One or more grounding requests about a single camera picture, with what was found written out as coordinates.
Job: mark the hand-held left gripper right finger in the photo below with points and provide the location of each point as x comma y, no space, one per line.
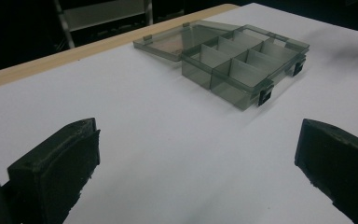
341,158

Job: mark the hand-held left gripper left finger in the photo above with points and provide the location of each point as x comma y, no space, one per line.
52,169

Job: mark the clear grey compartment box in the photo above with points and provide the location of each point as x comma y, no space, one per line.
230,62

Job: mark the metal stand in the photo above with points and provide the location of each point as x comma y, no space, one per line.
104,18

